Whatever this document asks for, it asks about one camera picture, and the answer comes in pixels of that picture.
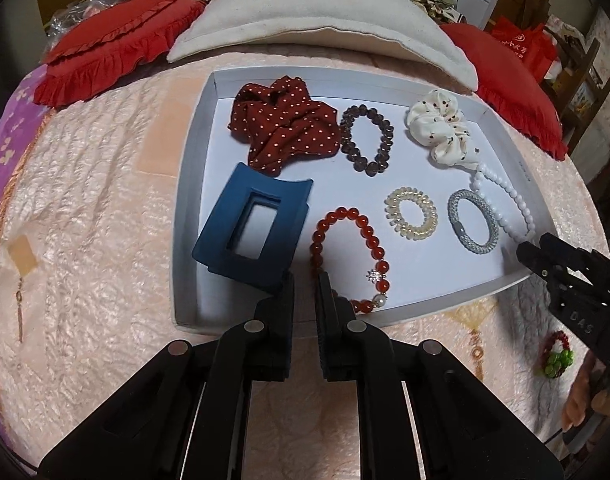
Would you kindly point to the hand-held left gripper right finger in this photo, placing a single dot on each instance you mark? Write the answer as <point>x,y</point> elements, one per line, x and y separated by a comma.
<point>325,310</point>

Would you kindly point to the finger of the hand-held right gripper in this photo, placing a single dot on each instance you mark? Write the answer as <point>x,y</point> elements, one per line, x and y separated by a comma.
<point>595,272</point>
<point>570,305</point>

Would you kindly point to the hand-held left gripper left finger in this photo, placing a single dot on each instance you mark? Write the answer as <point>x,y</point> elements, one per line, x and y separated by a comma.
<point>285,305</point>

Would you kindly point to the blue hair claw clip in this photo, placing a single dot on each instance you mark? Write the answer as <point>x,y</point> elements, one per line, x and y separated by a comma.
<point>220,240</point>

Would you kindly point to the white cardboard box tray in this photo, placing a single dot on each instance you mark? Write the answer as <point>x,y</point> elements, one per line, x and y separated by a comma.
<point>325,185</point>

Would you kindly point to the dark red dotted scrunchie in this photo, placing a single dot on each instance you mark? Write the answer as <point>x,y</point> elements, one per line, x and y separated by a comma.
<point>285,120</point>

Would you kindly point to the cream dotted scrunchie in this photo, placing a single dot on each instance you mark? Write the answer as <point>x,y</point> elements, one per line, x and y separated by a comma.
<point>435,125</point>

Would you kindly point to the person's right hand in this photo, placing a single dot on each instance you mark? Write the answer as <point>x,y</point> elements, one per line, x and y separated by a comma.
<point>582,395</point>

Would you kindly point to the pink quilted bedspread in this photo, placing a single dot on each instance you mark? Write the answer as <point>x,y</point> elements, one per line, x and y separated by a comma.
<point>95,210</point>

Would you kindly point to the wooden chair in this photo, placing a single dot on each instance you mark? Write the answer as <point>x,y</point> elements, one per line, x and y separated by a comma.
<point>592,60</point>

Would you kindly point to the red ruffled pillow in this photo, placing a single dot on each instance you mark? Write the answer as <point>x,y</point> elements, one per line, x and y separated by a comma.
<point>115,35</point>
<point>500,70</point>

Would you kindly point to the red shopping bag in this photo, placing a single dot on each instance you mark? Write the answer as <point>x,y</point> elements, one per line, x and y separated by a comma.
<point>530,45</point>

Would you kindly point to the thin tassel earring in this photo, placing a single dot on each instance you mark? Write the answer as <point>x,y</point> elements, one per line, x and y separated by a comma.
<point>20,300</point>

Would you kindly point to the grey pillow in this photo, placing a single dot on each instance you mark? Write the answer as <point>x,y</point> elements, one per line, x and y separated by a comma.
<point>310,5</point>

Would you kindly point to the purple patterned sheet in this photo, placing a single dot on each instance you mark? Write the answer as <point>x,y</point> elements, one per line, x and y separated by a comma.
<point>10,135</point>

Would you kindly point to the clear plastic bag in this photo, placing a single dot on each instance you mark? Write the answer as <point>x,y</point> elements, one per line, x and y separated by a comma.
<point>75,12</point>

